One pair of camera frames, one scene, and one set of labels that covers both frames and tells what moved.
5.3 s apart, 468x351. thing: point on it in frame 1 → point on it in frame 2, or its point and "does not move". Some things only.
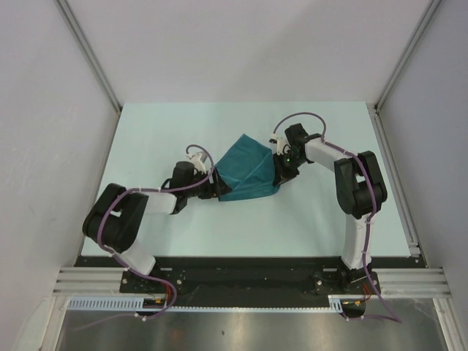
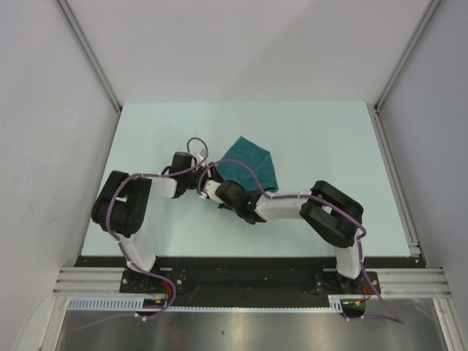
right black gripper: (282, 175) → (224, 205)
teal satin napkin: (248, 169) does not move
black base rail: (251, 281) does not move
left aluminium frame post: (66, 6) does not move
